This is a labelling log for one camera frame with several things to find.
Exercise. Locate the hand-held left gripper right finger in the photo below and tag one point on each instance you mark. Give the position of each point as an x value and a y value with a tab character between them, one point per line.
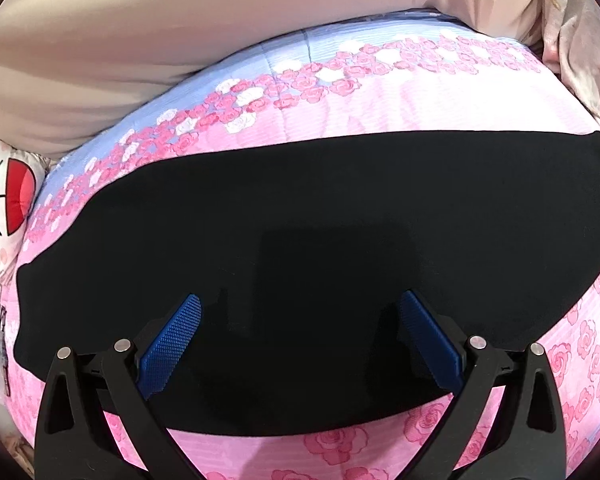
430	340

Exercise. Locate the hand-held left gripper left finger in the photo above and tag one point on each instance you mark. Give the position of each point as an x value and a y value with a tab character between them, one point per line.
172	340

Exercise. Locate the black pants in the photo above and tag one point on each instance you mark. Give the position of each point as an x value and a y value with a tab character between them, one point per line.
305	235

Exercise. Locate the cartoon face pillow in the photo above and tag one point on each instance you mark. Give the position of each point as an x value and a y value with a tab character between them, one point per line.
17	190

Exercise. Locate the pink floral bedsheet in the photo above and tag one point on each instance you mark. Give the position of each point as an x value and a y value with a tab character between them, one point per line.
380	105

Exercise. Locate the beige quilt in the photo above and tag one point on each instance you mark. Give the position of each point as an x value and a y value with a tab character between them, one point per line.
180	20

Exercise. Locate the beige patterned cloth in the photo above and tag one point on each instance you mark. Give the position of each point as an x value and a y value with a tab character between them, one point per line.
575	25

